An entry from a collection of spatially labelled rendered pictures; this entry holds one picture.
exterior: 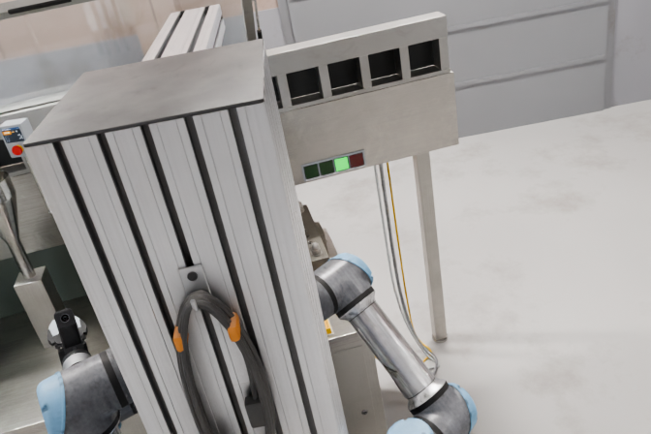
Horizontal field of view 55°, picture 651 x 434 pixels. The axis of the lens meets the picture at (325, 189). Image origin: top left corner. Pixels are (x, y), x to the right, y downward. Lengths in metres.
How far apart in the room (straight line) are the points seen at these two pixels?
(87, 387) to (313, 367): 0.57
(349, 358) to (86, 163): 1.56
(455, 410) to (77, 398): 0.85
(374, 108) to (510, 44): 2.92
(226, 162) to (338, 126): 1.70
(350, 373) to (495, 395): 1.03
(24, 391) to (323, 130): 1.33
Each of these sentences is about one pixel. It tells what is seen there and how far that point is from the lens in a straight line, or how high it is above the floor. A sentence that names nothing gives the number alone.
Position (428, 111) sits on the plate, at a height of 1.31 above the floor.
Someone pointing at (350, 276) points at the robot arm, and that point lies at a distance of 1.57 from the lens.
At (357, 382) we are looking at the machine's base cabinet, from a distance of 2.21.
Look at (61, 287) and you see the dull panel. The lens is 2.61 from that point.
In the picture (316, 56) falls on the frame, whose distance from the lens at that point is 2.26.
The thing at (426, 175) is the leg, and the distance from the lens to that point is 2.74.
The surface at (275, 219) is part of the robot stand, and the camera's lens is 0.70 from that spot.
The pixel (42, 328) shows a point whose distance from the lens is 2.39.
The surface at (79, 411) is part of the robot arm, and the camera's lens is 1.30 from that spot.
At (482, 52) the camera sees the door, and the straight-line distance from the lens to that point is 5.12.
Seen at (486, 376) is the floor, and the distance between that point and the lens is 3.12.
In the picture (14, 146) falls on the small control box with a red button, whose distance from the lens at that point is 2.00.
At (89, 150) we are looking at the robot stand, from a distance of 0.68.
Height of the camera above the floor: 2.23
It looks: 28 degrees down
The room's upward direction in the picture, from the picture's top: 11 degrees counter-clockwise
